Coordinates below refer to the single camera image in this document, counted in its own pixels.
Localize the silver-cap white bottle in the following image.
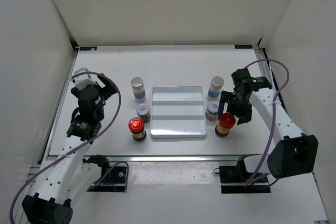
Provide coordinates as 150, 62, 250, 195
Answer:
207, 76, 224, 101
131, 77, 146, 103

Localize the red-lid dark jar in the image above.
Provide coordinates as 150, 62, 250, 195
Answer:
128, 118, 146, 141

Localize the purple cable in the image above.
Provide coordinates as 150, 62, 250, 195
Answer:
9, 70, 122, 222
243, 59, 290, 187

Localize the small dark spice jar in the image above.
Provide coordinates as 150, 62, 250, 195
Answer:
136, 104, 150, 123

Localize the right aluminium frame rail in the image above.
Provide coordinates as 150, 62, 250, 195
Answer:
253, 46, 278, 92

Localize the left aluminium frame rail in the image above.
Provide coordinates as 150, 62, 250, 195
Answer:
5, 39, 75, 223

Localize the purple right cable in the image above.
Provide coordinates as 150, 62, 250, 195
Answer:
243, 59, 290, 187

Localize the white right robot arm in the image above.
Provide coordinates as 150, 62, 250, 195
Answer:
215, 68, 318, 184

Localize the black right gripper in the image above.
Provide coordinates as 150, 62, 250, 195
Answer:
217, 91, 252, 125

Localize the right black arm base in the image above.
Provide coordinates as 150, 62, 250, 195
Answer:
213, 166, 271, 194

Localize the white divided tray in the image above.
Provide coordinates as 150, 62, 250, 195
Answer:
150, 86, 207, 141

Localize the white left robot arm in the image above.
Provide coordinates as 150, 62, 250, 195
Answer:
22, 70, 120, 223

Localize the red-lid amber jar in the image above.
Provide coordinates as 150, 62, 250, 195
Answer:
215, 113, 236, 137

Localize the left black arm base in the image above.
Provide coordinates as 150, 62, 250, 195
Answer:
87, 162, 129, 193

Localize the aluminium frame rail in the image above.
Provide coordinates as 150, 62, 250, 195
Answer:
253, 46, 278, 92
44, 154, 279, 162
5, 39, 75, 223

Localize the small pale spice jar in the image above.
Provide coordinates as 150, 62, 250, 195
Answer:
205, 101, 219, 121

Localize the front aluminium frame rail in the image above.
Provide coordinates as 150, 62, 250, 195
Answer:
44, 154, 279, 162

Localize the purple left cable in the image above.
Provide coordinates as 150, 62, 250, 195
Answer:
9, 70, 122, 222

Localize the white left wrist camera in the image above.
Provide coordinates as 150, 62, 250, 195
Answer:
72, 68, 96, 90

